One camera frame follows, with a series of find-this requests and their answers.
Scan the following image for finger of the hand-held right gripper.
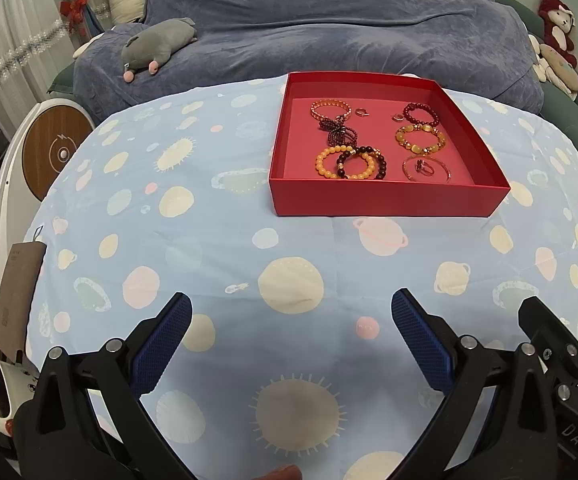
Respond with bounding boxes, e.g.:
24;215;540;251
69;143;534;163
518;296;578;401

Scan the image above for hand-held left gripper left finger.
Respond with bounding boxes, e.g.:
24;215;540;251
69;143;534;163
14;292;192;480

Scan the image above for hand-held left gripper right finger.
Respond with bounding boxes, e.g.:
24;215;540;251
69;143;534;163
391;289;560;480

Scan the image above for thin gold bangle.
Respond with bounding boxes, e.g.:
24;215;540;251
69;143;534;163
402;156;452;183

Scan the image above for red cardboard box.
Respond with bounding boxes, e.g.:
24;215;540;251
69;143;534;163
268;71;512;218

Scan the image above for dark bead bracelet gold accents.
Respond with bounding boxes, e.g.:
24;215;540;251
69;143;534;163
336;146;387;181

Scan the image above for orange bead bracelet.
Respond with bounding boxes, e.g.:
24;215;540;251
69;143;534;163
315;145;376;180

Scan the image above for yellow glass bead bracelet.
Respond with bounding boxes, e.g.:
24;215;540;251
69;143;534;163
395;124;447;156

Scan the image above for purple multi-wrap bead bracelet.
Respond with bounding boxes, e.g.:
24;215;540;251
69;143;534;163
314;115;359;145

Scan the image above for blue planet print tablecloth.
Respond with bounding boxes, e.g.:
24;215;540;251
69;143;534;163
24;72;578;480

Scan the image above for white slipper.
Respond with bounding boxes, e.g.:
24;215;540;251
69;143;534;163
0;360;40;433

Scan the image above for brown paper tag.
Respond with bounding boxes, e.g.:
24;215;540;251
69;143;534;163
0;241;47;361

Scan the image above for white stand with wooden disc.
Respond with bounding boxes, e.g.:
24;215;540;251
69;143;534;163
0;100;95;331

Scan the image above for cream plush toy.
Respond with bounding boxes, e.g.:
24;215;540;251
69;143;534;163
529;35;578;101

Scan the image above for gold open bangle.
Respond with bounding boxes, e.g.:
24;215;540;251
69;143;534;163
311;100;352;121

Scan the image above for red monkey plush toy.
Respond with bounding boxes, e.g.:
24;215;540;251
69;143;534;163
538;0;578;68

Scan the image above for grey plush toy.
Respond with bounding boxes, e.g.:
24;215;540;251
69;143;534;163
122;17;199;83

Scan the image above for silver tinsel garland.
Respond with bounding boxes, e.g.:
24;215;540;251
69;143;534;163
0;17;65;96

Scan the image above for blue plush blanket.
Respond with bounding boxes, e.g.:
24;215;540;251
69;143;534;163
72;0;544;116

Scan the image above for red bow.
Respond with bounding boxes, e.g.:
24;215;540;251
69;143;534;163
59;0;90;38

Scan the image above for white curtain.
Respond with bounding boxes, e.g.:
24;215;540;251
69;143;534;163
0;0;115;136

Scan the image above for dark red bead bracelet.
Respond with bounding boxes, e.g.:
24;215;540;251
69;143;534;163
402;102;440;128

